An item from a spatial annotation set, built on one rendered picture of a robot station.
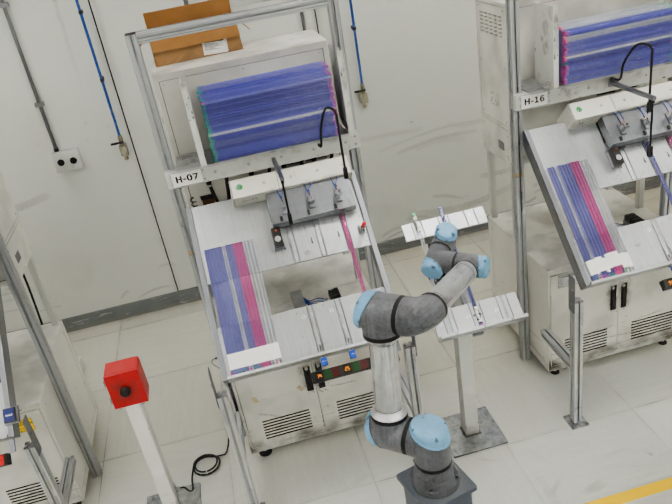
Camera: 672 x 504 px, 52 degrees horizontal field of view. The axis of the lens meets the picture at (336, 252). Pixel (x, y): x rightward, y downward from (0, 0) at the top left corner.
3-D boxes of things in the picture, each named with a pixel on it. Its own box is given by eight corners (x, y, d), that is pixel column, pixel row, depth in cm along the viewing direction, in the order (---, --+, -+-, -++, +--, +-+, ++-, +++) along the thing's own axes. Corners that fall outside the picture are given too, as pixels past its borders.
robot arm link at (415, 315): (430, 312, 183) (491, 246, 221) (393, 306, 189) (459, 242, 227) (432, 350, 188) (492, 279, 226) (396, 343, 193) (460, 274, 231)
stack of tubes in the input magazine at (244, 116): (341, 134, 268) (330, 66, 256) (213, 163, 262) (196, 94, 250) (335, 126, 279) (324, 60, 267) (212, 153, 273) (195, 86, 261)
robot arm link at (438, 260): (448, 268, 220) (458, 243, 226) (416, 264, 226) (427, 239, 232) (453, 283, 226) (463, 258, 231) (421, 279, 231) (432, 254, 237)
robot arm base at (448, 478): (469, 484, 213) (467, 461, 208) (428, 506, 208) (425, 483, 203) (442, 455, 225) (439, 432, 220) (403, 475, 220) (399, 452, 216)
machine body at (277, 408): (400, 423, 320) (384, 313, 292) (254, 464, 312) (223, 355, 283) (366, 347, 377) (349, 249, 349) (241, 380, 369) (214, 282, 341)
